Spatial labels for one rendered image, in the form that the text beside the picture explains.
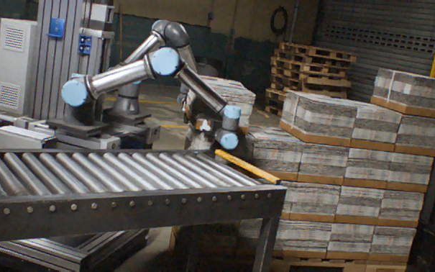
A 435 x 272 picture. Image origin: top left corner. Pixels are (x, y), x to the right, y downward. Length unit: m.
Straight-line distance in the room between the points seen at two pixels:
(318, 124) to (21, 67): 1.60
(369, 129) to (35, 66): 1.85
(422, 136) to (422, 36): 7.16
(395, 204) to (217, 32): 7.79
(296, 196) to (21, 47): 1.67
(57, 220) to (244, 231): 1.56
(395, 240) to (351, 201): 0.44
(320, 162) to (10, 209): 1.91
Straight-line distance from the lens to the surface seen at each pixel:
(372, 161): 3.22
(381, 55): 10.91
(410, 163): 3.37
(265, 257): 2.20
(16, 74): 2.91
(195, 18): 10.42
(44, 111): 2.88
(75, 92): 2.40
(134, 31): 9.80
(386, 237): 3.46
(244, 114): 2.82
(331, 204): 3.18
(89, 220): 1.71
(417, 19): 10.57
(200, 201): 1.89
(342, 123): 3.07
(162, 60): 2.34
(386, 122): 3.20
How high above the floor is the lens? 1.37
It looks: 12 degrees down
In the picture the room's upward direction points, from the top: 10 degrees clockwise
